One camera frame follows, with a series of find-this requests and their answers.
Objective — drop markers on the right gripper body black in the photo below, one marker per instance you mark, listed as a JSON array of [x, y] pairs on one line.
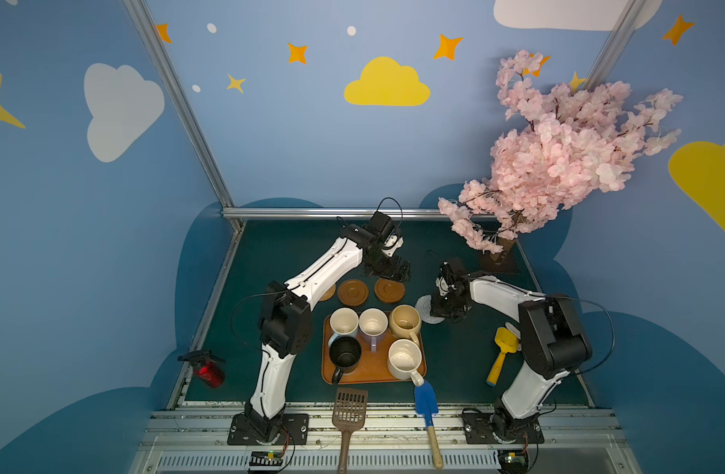
[[448, 307]]

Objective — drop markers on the grey woven coaster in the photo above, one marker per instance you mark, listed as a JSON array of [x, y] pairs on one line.
[[424, 308]]

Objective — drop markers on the wooden coaster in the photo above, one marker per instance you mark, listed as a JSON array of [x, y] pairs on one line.
[[388, 291], [353, 293]]

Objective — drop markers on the right controller board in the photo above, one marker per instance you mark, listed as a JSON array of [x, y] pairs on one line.
[[513, 462]]

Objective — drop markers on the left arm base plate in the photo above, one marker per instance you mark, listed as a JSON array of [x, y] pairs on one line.
[[292, 428]]

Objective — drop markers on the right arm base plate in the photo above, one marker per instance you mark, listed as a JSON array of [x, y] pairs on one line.
[[481, 428]]

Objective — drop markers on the red black handheld device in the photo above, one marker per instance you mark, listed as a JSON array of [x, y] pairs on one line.
[[206, 366]]

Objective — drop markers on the woven rattan coaster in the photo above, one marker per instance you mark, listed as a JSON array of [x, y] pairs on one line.
[[328, 294]]

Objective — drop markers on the aluminium frame rail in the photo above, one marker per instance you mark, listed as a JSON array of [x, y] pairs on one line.
[[285, 213]]

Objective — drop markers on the beige glazed mug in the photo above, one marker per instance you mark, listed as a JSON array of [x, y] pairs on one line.
[[405, 323]]

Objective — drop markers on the tree base plate dark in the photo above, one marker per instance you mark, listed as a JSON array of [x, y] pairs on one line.
[[500, 263]]

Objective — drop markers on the brown slotted spatula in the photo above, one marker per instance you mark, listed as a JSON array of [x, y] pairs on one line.
[[349, 415]]

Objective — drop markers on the yellow toy shovel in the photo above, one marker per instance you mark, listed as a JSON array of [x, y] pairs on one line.
[[507, 343]]

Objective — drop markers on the pink cherry blossom tree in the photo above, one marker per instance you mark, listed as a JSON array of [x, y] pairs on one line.
[[575, 142]]

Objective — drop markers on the brown wooden tray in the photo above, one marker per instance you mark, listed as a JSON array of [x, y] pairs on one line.
[[372, 367]]

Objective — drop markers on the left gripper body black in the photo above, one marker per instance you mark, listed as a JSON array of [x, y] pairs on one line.
[[395, 267]]

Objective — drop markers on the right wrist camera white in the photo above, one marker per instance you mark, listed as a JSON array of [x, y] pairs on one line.
[[442, 286]]

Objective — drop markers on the white speckled mug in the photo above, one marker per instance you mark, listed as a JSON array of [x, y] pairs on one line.
[[403, 361]]

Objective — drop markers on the white work glove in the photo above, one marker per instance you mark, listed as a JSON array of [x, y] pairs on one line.
[[513, 329]]

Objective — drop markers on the left controller board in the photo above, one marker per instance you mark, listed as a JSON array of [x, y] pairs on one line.
[[265, 462]]

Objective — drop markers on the black mug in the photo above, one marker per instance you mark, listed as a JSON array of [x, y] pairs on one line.
[[345, 354]]

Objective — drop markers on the light blue mug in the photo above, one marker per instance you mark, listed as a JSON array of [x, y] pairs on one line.
[[344, 322]]

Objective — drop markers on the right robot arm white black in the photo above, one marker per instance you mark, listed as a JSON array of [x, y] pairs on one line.
[[553, 338]]

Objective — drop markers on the controller board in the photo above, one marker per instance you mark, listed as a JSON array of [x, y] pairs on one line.
[[513, 462], [265, 462]]

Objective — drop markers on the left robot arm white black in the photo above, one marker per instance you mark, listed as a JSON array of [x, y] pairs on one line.
[[285, 322]]

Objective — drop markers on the purple mug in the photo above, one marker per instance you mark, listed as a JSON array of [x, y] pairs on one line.
[[373, 324]]

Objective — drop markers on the blue spatula wooden handle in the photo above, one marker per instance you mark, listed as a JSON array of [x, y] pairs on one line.
[[426, 405]]

